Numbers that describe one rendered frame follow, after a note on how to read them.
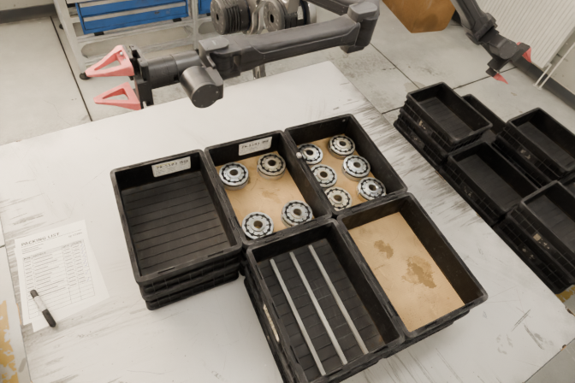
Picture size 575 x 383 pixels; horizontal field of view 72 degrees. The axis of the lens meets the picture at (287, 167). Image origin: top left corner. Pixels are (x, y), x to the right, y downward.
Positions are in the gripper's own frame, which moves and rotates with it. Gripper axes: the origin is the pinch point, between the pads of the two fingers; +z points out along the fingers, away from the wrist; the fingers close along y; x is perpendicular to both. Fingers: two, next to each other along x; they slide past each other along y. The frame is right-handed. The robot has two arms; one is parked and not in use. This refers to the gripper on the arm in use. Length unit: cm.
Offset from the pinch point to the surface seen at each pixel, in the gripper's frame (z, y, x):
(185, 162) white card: -23, 56, 20
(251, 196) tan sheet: -39, 62, 2
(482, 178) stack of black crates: -176, 105, -17
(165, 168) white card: -16, 57, 21
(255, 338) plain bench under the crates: -20, 75, -37
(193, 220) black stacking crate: -17, 63, 2
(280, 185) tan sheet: -50, 62, 2
